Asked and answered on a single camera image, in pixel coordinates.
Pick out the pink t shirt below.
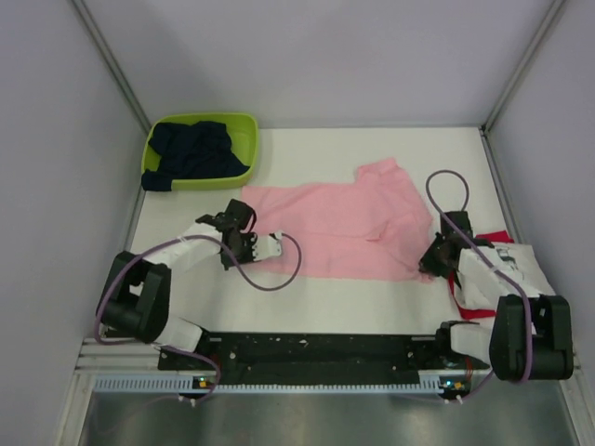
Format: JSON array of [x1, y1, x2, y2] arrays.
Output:
[[241, 158, 432, 282]]

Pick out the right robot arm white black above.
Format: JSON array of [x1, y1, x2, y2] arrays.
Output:
[[419, 211, 574, 382]]

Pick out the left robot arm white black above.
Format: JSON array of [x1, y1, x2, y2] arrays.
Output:
[[94, 199, 257, 369]]

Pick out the folded white printed t shirt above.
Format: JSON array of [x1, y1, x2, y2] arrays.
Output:
[[455, 243, 554, 310]]

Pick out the folded red t shirt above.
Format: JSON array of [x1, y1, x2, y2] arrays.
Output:
[[447, 230, 514, 321]]

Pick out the navy blue t shirt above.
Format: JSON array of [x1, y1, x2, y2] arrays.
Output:
[[141, 121, 248, 191]]

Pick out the lime green plastic basin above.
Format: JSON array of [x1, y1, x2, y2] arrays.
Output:
[[140, 112, 259, 191]]

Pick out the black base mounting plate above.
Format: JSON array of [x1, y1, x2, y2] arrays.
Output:
[[157, 330, 494, 385]]

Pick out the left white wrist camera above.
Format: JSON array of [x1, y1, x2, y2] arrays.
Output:
[[252, 231, 283, 262]]

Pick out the grey slotted cable duct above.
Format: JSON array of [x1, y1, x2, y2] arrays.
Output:
[[93, 374, 468, 395]]

